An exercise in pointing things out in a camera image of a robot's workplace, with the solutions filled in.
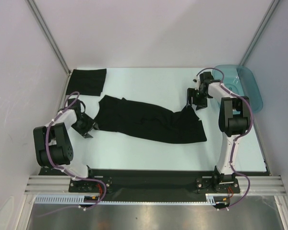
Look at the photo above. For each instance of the left aluminium corner post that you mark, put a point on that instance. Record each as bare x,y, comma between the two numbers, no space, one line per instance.
47,33

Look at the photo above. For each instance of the aluminium corner post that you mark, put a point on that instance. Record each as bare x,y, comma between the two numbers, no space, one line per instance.
47,33
260,30

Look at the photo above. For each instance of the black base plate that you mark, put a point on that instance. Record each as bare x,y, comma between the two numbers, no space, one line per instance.
139,185

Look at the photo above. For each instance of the teal transparent plastic bin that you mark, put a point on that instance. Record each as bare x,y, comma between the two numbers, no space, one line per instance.
240,80

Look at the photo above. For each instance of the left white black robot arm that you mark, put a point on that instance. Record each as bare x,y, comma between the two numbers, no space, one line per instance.
52,143

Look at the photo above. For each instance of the folded black t shirt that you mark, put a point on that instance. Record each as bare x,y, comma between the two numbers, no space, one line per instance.
87,82

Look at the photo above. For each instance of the black t shirt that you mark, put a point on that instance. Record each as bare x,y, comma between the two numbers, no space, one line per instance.
149,121
87,82

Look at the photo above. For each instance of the white slotted cable duct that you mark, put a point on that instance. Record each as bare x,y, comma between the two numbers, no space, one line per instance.
67,199

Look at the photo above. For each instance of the right aluminium corner post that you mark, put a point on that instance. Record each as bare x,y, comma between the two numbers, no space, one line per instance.
260,30

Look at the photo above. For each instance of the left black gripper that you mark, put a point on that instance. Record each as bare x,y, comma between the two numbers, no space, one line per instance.
90,124

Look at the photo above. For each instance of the aluminium frame rail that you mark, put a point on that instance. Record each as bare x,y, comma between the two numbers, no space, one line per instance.
259,184

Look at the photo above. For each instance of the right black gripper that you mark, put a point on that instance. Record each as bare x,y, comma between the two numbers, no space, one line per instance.
197,97

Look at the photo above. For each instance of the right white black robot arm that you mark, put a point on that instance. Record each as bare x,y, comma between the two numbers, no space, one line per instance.
235,121

